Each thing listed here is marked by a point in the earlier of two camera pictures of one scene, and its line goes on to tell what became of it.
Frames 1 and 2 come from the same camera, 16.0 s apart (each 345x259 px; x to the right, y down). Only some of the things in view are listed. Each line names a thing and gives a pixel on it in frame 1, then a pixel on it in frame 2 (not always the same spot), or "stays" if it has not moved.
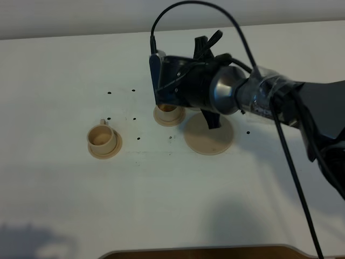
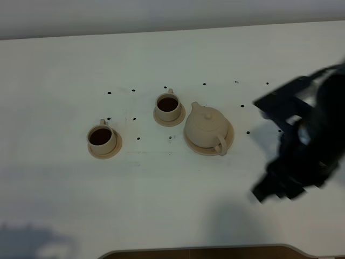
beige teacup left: [102, 138] stays
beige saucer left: [108, 156] stays
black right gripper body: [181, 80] -> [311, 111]
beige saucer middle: [168, 123] stays
